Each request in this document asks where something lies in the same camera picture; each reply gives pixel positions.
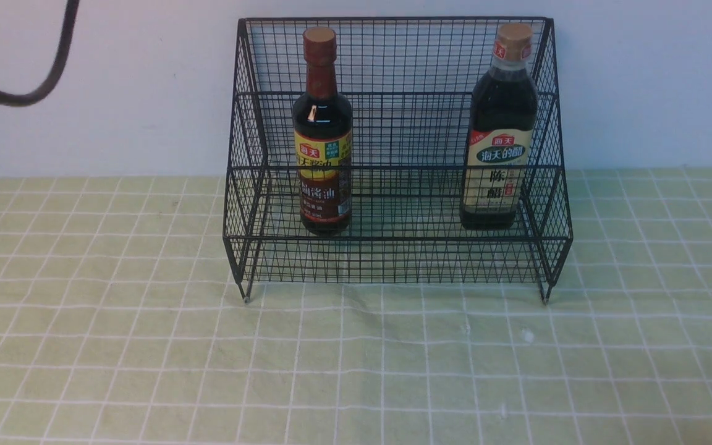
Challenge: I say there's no green checkered tablecloth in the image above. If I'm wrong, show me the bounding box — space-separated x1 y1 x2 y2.
0 169 712 444

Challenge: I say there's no black wire mesh shelf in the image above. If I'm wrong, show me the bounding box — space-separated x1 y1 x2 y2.
222 16 574 302

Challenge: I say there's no black cable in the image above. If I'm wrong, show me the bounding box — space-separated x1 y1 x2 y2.
0 0 81 108

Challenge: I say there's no vinegar bottle tan cap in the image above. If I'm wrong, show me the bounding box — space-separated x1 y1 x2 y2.
459 22 538 231

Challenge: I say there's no soy sauce bottle red cap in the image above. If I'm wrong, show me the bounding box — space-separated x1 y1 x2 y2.
293 27 353 237

